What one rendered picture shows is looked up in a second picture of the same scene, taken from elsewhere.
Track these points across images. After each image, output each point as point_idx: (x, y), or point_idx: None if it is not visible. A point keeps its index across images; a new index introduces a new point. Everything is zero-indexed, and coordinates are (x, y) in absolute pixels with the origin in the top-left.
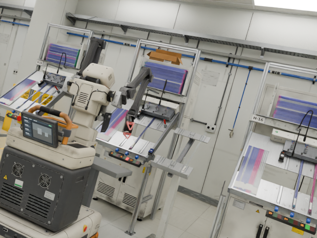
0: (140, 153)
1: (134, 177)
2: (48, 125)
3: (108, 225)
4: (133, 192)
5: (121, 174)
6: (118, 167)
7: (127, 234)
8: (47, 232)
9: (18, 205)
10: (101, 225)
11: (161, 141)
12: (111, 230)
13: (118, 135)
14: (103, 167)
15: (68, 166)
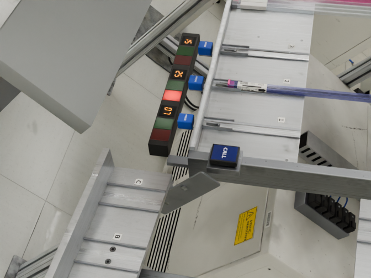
0: (211, 126)
1: (221, 203)
2: None
3: (27, 199)
4: (182, 233)
5: (18, 77)
6: (78, 68)
7: (4, 267)
8: None
9: None
10: (22, 178)
11: (336, 190)
12: (5, 210)
13: (286, 26)
14: (24, 6)
15: None
